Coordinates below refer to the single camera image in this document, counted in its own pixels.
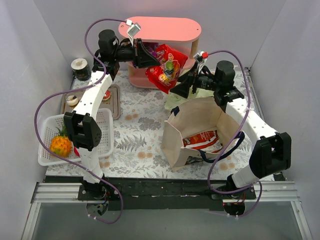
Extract green plastic grocery bag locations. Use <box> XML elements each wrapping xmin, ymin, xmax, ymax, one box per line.
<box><xmin>164</xmin><ymin>87</ymin><xmax>214</xmax><ymax>111</ymax></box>

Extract beige canvas tote bag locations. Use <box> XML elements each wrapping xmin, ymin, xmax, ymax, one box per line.
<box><xmin>161</xmin><ymin>97</ymin><xmax>245</xmax><ymax>172</ymax></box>

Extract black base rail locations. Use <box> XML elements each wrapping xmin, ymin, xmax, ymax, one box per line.
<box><xmin>77</xmin><ymin>177</ymin><xmax>257</xmax><ymax>211</ymax></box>

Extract pink three-tier shelf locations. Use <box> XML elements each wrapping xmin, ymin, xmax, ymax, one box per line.
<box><xmin>118</xmin><ymin>16</ymin><xmax>202</xmax><ymax>89</ymax></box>

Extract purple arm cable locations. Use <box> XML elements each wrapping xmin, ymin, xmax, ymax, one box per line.
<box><xmin>203</xmin><ymin>49</ymin><xmax>263</xmax><ymax>218</ymax></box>
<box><xmin>33</xmin><ymin>18</ymin><xmax>132</xmax><ymax>225</ymax></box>

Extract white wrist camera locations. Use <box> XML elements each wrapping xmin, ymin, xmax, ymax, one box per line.
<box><xmin>125</xmin><ymin>19</ymin><xmax>141</xmax><ymax>38</ymax></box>
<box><xmin>193</xmin><ymin>50</ymin><xmax>209</xmax><ymax>68</ymax></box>

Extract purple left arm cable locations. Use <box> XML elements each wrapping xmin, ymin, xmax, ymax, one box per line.
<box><xmin>33</xmin><ymin>18</ymin><xmax>132</xmax><ymax>225</ymax></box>

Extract floral patterned table mat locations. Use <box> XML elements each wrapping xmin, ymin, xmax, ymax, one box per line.
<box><xmin>46</xmin><ymin>69</ymin><xmax>276</xmax><ymax>181</ymax></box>

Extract red snack package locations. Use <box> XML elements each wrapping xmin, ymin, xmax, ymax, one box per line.
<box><xmin>145</xmin><ymin>44</ymin><xmax>188</xmax><ymax>94</ymax></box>

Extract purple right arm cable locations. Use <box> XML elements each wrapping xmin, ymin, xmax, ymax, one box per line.
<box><xmin>203</xmin><ymin>49</ymin><xmax>263</xmax><ymax>218</ymax></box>

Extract stainless steel tray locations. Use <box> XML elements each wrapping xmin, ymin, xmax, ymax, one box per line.
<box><xmin>60</xmin><ymin>84</ymin><xmax>121</xmax><ymax>120</ymax></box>

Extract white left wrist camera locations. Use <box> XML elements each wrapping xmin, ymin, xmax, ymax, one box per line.
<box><xmin>125</xmin><ymin>19</ymin><xmax>141</xmax><ymax>38</ymax></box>

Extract red white snack bag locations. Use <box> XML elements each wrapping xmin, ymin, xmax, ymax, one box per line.
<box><xmin>182</xmin><ymin>130</ymin><xmax>223</xmax><ymax>153</ymax></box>

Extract white plastic basket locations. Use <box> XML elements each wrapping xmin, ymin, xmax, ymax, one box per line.
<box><xmin>37</xmin><ymin>107</ymin><xmax>115</xmax><ymax>167</ymax></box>

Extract red toy apple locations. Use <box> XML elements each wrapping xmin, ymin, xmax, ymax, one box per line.
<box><xmin>73</xmin><ymin>147</ymin><xmax>80</xmax><ymax>157</ymax></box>

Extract toy pineapple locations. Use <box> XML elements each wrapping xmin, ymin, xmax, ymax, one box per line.
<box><xmin>49</xmin><ymin>124</ymin><xmax>73</xmax><ymax>158</ymax></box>

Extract red frosted toy donut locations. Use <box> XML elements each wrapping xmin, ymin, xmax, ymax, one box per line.
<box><xmin>102</xmin><ymin>90</ymin><xmax>111</xmax><ymax>101</ymax></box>

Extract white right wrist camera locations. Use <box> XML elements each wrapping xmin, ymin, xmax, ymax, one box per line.
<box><xmin>193</xmin><ymin>50</ymin><xmax>209</xmax><ymax>68</ymax></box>

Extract purple snack package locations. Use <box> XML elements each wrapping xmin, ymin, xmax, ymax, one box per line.
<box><xmin>144</xmin><ymin>42</ymin><xmax>159</xmax><ymax>58</ymax></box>

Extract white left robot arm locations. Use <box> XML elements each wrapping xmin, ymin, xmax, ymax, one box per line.
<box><xmin>63</xmin><ymin>27</ymin><xmax>160</xmax><ymax>200</ymax></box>

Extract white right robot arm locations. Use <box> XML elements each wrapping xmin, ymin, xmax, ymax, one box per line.
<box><xmin>170</xmin><ymin>60</ymin><xmax>292</xmax><ymax>199</ymax></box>

